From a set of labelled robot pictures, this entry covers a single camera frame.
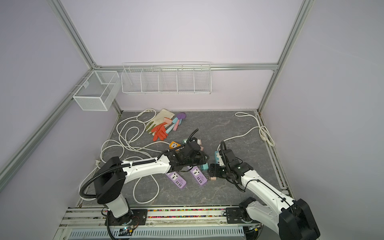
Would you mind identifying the orange power strip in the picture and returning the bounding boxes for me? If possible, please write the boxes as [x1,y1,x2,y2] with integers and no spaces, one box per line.
[169,142,182,150]

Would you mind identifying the purple power strip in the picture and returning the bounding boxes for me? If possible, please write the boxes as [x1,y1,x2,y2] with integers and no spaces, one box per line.
[166,172,187,189]
[191,166,207,186]

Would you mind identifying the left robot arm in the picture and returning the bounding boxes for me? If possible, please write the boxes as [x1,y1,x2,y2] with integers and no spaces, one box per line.
[79,141,210,219]

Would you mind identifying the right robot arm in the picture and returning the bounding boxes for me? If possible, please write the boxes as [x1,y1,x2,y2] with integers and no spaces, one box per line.
[210,149,321,240]

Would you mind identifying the pastel silicone utensils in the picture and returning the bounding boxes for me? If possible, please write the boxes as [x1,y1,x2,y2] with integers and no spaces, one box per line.
[166,112,186,134]

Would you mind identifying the beige and red glove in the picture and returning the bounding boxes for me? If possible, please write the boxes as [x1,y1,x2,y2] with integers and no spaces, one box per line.
[146,109,175,142]

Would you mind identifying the white mesh box basket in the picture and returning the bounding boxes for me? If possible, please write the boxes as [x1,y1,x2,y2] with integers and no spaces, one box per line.
[73,70,121,112]

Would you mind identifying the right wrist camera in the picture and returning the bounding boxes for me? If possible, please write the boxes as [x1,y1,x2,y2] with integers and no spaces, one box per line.
[218,153,225,166]

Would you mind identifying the white cable of teal strip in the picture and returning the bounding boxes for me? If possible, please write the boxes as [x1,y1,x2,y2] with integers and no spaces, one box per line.
[216,111,276,151]

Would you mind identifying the white tangled cables left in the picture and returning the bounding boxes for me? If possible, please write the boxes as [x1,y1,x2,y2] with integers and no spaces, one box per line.
[78,108,181,205]

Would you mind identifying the white wire shelf basket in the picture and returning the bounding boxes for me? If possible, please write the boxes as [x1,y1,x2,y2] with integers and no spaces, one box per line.
[121,62,212,95]

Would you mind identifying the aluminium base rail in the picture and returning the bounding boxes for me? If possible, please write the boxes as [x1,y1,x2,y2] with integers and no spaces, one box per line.
[54,206,280,240]

